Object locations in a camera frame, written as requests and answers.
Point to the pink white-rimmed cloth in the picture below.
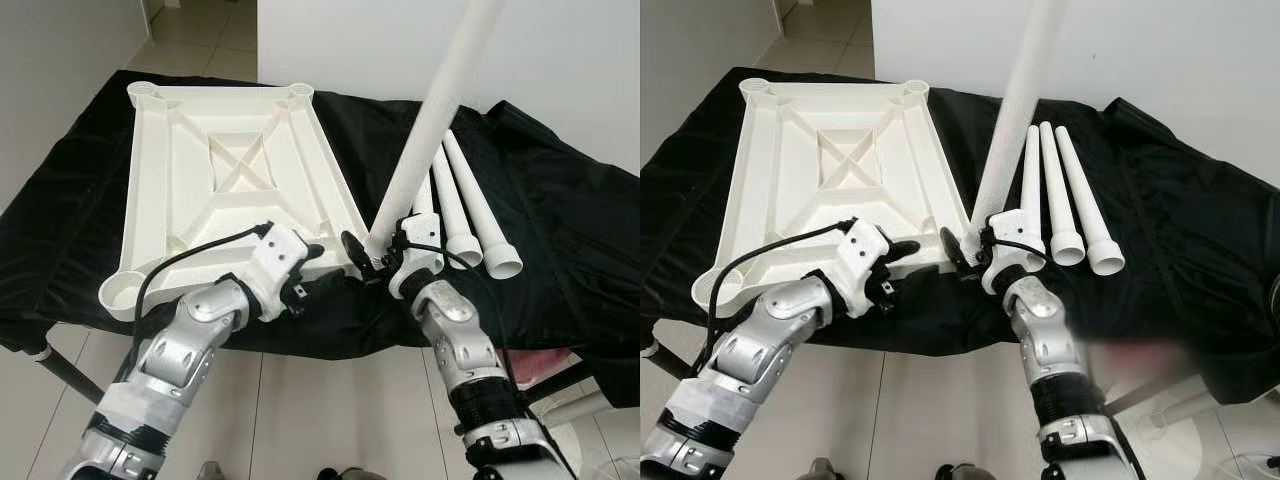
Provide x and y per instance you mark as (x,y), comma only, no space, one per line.
(545,365)

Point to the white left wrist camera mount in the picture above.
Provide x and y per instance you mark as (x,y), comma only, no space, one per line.
(862,250)
(272,252)

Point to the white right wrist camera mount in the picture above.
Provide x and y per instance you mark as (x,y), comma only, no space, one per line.
(1015,265)
(418,268)

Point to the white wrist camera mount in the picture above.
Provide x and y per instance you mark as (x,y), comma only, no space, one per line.
(862,250)
(418,268)
(272,252)
(1015,265)

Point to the grey stand pole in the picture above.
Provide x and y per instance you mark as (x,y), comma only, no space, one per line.
(1195,408)

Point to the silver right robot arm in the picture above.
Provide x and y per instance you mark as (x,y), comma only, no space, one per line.
(1045,330)
(455,330)

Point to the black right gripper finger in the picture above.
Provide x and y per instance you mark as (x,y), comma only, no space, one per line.
(952,247)
(353,248)

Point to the white round stand base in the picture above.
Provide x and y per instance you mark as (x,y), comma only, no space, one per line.
(605,445)
(1200,445)

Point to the white plastic table top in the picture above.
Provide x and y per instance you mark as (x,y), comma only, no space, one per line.
(790,180)
(180,180)

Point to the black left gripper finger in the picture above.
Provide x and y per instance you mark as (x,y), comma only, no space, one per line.
(906,251)
(313,252)

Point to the black cloth cover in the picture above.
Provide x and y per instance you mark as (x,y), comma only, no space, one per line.
(560,230)
(1200,230)

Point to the dark robot right foot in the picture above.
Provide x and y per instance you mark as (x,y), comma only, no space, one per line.
(960,473)
(345,473)

